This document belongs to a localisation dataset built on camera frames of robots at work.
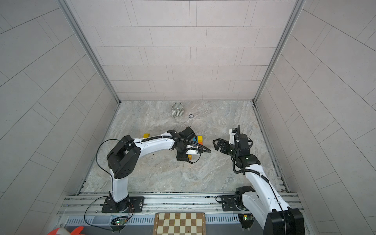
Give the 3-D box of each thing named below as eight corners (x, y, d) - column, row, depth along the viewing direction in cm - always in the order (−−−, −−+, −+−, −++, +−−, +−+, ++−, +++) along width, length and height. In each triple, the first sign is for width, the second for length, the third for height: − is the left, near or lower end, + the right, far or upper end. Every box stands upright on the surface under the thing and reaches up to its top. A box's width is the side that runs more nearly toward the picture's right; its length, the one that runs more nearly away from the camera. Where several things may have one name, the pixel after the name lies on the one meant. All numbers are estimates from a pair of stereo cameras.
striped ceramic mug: (173, 119, 107) (172, 113, 101) (169, 111, 112) (168, 104, 106) (185, 115, 110) (184, 108, 103) (180, 107, 115) (180, 100, 109)
